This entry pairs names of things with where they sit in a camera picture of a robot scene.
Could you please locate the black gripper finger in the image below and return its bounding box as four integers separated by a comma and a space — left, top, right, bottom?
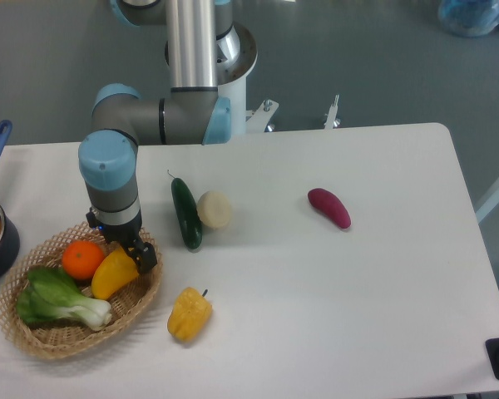
126, 241, 157, 273

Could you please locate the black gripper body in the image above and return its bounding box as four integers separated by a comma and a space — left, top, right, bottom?
86, 207, 150, 254

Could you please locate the yellow mango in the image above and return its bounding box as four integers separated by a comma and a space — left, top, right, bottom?
91, 247, 139, 300

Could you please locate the yellow bell pepper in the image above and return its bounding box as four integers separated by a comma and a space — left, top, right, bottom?
167, 287, 213, 343

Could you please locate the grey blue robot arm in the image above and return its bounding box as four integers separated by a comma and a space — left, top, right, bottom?
78, 1, 234, 274

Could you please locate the woven wicker basket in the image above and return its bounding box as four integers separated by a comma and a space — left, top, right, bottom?
0, 222, 163, 360

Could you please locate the orange tangerine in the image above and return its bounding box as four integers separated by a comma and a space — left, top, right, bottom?
62, 240, 105, 280

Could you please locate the dark green cucumber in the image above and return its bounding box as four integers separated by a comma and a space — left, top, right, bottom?
167, 171, 203, 251

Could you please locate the beige round potato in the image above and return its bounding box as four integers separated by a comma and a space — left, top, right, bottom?
197, 190, 232, 229

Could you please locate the green bok choy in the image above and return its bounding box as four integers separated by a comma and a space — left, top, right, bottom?
16, 268, 112, 331

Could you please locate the purple sweet potato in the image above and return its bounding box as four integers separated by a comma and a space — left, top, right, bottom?
307, 188, 352, 230

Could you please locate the clear blue plastic bag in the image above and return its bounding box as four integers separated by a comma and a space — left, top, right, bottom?
437, 1, 499, 37

